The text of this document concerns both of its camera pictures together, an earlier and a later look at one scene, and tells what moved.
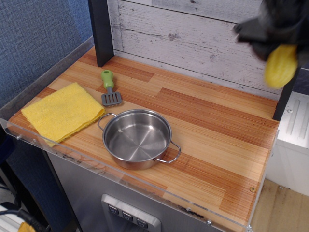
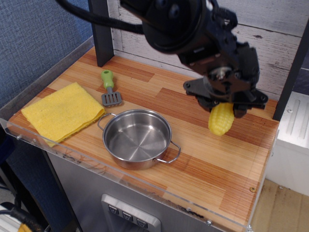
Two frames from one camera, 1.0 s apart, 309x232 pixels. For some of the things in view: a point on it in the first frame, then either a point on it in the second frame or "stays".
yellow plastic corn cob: [281, 65] to [221, 118]
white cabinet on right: [289, 165] stays
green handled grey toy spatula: [110, 98] stays
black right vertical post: [285, 96] stays
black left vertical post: [99, 14] stays
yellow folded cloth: [63, 112] stays
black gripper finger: [302, 54] to [240, 109]
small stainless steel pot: [135, 139] stays
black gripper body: [279, 22] to [228, 85]
